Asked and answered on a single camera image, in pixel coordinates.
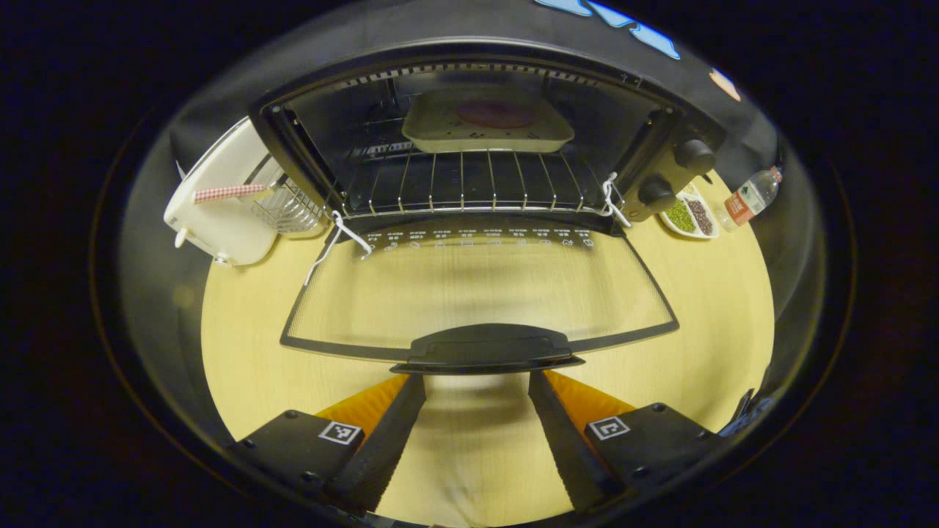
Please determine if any white cord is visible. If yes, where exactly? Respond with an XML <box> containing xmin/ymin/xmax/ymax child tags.
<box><xmin>600</xmin><ymin>172</ymin><xmax>633</xmax><ymax>229</ymax></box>
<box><xmin>303</xmin><ymin>210</ymin><xmax>373</xmax><ymax>287</ymax></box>

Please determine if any pile of green beans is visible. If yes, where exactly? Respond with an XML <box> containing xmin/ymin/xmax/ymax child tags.
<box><xmin>665</xmin><ymin>198</ymin><xmax>696</xmax><ymax>234</ymax></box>

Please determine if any white divided bean dish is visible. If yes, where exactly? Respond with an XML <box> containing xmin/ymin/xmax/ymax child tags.
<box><xmin>658</xmin><ymin>183</ymin><xmax>720</xmax><ymax>241</ymax></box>

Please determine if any white toaster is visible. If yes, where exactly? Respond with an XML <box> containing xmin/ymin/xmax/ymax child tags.
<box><xmin>162</xmin><ymin>117</ymin><xmax>284</xmax><ymax>267</ymax></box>

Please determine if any black electric oven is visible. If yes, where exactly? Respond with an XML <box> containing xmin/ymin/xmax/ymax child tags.
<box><xmin>248</xmin><ymin>37</ymin><xmax>728</xmax><ymax>376</ymax></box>

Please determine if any pink round food slice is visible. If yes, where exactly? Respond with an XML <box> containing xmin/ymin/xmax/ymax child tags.
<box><xmin>458</xmin><ymin>100</ymin><xmax>537</xmax><ymax>131</ymax></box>

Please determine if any pile of dark red beans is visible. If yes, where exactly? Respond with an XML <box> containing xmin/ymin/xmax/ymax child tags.
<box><xmin>687</xmin><ymin>198</ymin><xmax>715</xmax><ymax>236</ymax></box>

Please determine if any metal oven wire rack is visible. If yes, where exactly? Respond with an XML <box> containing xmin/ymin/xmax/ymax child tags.
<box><xmin>343</xmin><ymin>147</ymin><xmax>614</xmax><ymax>219</ymax></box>

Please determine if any cream square food plate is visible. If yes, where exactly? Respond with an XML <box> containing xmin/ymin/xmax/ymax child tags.
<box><xmin>401</xmin><ymin>89</ymin><xmax>576</xmax><ymax>154</ymax></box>

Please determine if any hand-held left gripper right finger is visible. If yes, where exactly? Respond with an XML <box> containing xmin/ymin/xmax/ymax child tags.
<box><xmin>528</xmin><ymin>370</ymin><xmax>725</xmax><ymax>514</ymax></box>

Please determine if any clear red label water bottle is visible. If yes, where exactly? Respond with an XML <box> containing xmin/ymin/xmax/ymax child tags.
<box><xmin>715</xmin><ymin>166</ymin><xmax>785</xmax><ymax>234</ymax></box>

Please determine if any red checked strip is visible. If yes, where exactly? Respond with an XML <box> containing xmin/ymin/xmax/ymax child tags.
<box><xmin>192</xmin><ymin>183</ymin><xmax>267</xmax><ymax>205</ymax></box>

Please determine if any metal wire basket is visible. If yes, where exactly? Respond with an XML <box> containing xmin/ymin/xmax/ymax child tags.
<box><xmin>248</xmin><ymin>153</ymin><xmax>329</xmax><ymax>235</ymax></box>

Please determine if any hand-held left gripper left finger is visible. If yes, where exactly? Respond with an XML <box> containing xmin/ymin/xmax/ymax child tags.
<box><xmin>226</xmin><ymin>374</ymin><xmax>428</xmax><ymax>514</ymax></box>

